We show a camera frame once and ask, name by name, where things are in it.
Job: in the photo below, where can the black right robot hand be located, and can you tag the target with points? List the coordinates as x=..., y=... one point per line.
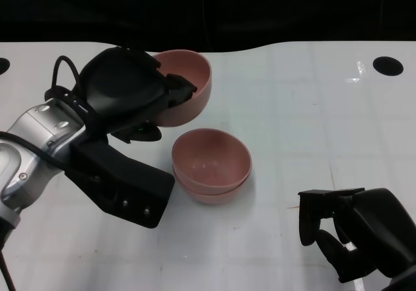
x=380, y=222

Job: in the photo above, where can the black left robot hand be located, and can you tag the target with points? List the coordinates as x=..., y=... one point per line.
x=120, y=86

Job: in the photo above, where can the pink plastic bowl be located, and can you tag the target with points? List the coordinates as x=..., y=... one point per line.
x=211, y=158
x=188, y=67
x=211, y=198

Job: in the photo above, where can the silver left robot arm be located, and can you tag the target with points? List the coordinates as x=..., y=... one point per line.
x=35, y=125

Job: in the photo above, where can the black backdrop cloth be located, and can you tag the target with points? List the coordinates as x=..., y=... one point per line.
x=97, y=11

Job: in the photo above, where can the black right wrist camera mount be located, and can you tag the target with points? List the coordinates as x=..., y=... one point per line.
x=404, y=281

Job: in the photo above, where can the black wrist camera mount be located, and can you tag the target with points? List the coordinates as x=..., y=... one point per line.
x=130, y=187
x=404, y=281

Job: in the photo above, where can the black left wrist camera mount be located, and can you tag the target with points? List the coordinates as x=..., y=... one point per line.
x=130, y=187

